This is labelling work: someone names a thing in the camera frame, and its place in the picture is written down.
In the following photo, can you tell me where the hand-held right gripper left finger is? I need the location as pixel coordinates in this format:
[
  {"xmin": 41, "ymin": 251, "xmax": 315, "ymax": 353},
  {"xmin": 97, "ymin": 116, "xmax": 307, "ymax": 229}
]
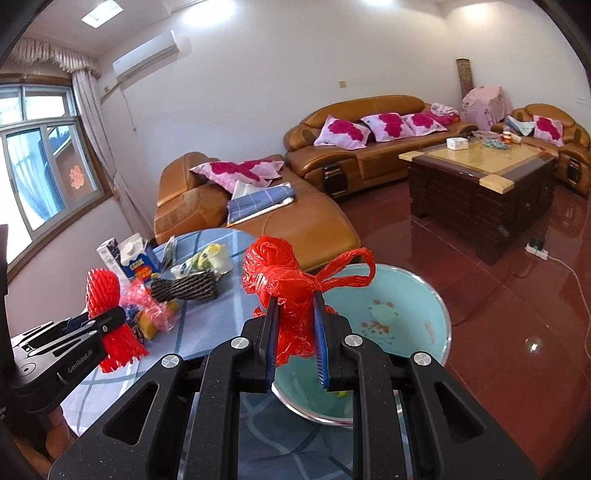
[{"xmin": 48, "ymin": 298, "xmax": 282, "ymax": 480}]

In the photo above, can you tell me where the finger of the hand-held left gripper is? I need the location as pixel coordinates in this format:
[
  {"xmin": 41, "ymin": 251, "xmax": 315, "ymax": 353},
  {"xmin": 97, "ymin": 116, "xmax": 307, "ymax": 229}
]
[
  {"xmin": 58, "ymin": 314, "xmax": 95, "ymax": 332},
  {"xmin": 85, "ymin": 306, "xmax": 127, "ymax": 337}
]

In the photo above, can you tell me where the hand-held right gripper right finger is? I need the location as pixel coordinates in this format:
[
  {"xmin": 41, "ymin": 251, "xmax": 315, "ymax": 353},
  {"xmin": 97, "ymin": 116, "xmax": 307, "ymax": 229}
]
[{"xmin": 313, "ymin": 293, "xmax": 539, "ymax": 480}]

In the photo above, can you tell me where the red foam fruit net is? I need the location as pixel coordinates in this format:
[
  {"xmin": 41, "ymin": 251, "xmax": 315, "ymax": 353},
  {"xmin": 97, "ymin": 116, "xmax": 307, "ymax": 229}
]
[{"xmin": 87, "ymin": 268, "xmax": 149, "ymax": 374}]

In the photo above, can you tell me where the red plastic bag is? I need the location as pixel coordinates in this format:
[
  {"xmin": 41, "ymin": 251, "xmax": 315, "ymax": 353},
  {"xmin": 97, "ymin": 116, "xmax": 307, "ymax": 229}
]
[{"xmin": 242, "ymin": 235, "xmax": 376, "ymax": 369}]

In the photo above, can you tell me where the teal enamel basin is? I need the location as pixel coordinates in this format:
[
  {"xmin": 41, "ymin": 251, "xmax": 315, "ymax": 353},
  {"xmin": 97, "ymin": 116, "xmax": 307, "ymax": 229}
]
[{"xmin": 271, "ymin": 263, "xmax": 452, "ymax": 425}]

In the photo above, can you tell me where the yellow white plastic bag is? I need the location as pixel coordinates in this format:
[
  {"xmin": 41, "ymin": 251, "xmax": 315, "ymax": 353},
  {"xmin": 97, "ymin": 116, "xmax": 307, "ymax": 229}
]
[{"xmin": 171, "ymin": 244, "xmax": 234, "ymax": 282}]

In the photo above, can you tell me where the yellow sponge piece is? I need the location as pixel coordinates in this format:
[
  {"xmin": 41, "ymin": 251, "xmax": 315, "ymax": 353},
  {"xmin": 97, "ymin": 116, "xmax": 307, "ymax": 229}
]
[{"xmin": 139, "ymin": 300, "xmax": 181, "ymax": 343}]

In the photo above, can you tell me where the blue milk carton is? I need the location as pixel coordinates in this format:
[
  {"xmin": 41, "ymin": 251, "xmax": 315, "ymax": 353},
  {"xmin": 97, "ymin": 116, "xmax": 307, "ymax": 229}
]
[{"xmin": 119, "ymin": 233, "xmax": 163, "ymax": 284}]

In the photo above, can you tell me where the white drink carton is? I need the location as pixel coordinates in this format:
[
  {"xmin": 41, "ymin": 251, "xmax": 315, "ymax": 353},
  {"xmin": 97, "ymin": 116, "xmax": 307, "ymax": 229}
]
[{"xmin": 96, "ymin": 237, "xmax": 132, "ymax": 284}]

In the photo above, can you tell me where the blue plaid tablecloth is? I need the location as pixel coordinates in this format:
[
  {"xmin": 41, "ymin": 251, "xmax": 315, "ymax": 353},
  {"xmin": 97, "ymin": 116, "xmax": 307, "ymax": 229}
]
[{"xmin": 60, "ymin": 227, "xmax": 356, "ymax": 480}]

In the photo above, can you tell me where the black foam fruit net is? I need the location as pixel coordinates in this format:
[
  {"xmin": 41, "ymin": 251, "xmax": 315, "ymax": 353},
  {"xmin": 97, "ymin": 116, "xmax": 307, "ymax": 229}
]
[{"xmin": 151, "ymin": 270, "xmax": 222, "ymax": 303}]

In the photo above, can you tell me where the dark chair back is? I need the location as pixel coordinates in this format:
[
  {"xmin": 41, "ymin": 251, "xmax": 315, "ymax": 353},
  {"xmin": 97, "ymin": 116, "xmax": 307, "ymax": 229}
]
[{"xmin": 0, "ymin": 224, "xmax": 10, "ymax": 296}]

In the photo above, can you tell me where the brown leather chaise sofa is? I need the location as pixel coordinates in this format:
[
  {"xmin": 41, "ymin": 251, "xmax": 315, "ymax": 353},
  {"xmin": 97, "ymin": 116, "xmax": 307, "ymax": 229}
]
[{"xmin": 153, "ymin": 152, "xmax": 362, "ymax": 273}]

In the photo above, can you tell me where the folded blue plaid cloth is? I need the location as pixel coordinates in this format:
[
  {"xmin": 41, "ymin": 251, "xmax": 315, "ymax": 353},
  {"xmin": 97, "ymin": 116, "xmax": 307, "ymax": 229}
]
[{"xmin": 226, "ymin": 182, "xmax": 295, "ymax": 227}]

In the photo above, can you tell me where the white paper bag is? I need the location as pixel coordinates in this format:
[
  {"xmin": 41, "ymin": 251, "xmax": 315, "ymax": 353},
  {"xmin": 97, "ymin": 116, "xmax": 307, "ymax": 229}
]
[{"xmin": 231, "ymin": 179, "xmax": 264, "ymax": 201}]

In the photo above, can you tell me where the sliding glass window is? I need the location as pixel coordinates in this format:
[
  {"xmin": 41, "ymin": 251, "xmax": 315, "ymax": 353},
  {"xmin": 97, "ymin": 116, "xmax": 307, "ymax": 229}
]
[{"xmin": 0, "ymin": 74, "xmax": 114, "ymax": 264}]

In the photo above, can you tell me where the pink floral pillow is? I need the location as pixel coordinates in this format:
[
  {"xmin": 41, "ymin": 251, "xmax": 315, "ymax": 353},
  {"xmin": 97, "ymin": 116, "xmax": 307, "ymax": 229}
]
[
  {"xmin": 189, "ymin": 156, "xmax": 286, "ymax": 192},
  {"xmin": 533, "ymin": 114, "xmax": 566, "ymax": 147},
  {"xmin": 360, "ymin": 112, "xmax": 416, "ymax": 143},
  {"xmin": 401, "ymin": 112, "xmax": 448, "ymax": 137},
  {"xmin": 314, "ymin": 115, "xmax": 372, "ymax": 151}
]

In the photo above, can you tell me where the brown leather three-seat sofa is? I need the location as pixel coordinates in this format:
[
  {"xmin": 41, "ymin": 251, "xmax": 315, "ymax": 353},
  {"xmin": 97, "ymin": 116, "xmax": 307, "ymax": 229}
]
[{"xmin": 283, "ymin": 95, "xmax": 478, "ymax": 199}]

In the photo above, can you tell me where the dark wooden coffee table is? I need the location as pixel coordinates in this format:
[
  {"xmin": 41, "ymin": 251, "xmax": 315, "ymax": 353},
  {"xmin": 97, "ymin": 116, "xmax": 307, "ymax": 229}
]
[{"xmin": 398, "ymin": 141, "xmax": 559, "ymax": 266}]

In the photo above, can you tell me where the pink floral curtain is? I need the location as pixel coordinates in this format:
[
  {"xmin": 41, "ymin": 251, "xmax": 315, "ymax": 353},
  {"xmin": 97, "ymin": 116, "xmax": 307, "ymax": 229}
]
[{"xmin": 71, "ymin": 69, "xmax": 160, "ymax": 236}]

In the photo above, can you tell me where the crumpled floral cloth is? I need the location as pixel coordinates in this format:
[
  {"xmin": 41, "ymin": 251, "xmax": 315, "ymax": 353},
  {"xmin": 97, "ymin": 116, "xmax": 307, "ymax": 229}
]
[{"xmin": 425, "ymin": 103, "xmax": 462, "ymax": 127}]

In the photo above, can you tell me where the white air conditioner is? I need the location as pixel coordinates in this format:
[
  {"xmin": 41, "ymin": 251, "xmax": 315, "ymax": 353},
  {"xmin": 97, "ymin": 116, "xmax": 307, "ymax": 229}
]
[{"xmin": 112, "ymin": 30, "xmax": 191, "ymax": 84}]

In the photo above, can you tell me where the fringed curtain valance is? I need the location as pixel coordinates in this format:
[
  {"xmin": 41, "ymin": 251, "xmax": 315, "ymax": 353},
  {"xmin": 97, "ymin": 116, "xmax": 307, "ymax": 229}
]
[{"xmin": 7, "ymin": 37, "xmax": 100, "ymax": 77}]

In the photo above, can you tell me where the pink cloth cover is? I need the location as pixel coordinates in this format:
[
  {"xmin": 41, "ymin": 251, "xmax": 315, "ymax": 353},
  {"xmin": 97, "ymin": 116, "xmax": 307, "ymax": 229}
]
[{"xmin": 462, "ymin": 85, "xmax": 513, "ymax": 131}]

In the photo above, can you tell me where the blue white cloth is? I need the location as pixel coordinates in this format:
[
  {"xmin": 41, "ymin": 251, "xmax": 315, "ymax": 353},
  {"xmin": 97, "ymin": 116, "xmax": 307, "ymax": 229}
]
[{"xmin": 505, "ymin": 115, "xmax": 536, "ymax": 137}]

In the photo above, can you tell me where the rolled patterned mat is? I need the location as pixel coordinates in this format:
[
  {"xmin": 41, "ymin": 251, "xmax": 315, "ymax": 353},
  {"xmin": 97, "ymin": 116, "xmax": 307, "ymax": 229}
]
[{"xmin": 455, "ymin": 58, "xmax": 472, "ymax": 100}]

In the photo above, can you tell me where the square ceiling light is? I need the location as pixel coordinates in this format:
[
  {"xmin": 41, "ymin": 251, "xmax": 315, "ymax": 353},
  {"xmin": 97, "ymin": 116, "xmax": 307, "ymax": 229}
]
[{"xmin": 82, "ymin": 4, "xmax": 122, "ymax": 25}]

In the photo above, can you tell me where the brown leather armchair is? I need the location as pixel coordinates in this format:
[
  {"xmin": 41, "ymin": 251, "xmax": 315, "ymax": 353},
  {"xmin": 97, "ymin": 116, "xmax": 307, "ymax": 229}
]
[{"xmin": 492, "ymin": 104, "xmax": 591, "ymax": 195}]

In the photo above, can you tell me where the white power cable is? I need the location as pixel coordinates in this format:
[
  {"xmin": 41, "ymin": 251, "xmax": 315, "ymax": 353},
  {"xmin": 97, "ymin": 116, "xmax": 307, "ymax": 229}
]
[{"xmin": 547, "ymin": 256, "xmax": 585, "ymax": 298}]

